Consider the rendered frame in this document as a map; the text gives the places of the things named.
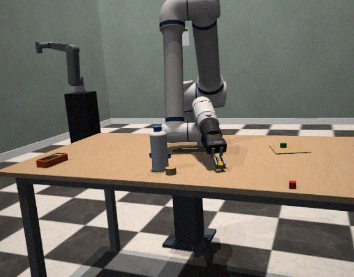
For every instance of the tan mat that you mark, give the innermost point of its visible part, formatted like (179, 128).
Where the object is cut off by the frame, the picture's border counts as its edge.
(290, 149)

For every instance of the short brown cylinder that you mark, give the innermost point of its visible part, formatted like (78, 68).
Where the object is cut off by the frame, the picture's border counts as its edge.
(171, 170)

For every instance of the red die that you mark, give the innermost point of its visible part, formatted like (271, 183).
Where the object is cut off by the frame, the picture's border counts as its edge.
(292, 184)

